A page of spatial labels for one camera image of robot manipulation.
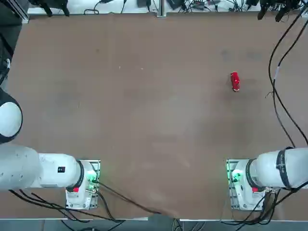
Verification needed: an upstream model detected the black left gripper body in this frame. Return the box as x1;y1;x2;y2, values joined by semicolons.
28;0;68;7

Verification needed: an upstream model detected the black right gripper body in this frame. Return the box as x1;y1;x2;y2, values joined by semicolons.
259;0;308;8

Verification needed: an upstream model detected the red toy car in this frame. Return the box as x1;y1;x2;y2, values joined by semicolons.
230;71;242;92

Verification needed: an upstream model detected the grey aluminium corner rail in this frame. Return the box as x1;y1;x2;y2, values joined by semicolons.
9;0;29;24

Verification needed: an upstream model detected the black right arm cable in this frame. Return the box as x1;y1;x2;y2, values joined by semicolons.
268;9;308;144

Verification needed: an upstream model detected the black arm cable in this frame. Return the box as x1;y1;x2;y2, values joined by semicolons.
8;189;126;223
268;9;308;144

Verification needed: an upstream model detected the black cable with white label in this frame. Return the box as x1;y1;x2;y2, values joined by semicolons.
273;21;308;148

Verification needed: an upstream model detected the aluminium profile post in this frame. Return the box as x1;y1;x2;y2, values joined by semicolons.
156;0;167;18

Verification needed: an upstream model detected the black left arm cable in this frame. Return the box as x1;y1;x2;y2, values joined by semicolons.
8;189;126;223

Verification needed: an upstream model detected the black right base cable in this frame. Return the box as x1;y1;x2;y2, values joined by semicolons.
220;187;308;226

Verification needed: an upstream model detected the black base cable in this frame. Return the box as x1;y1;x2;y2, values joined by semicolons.
220;187;308;226
97;181;162;215

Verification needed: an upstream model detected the black left base cable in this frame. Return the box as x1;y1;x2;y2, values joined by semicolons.
97;181;162;215

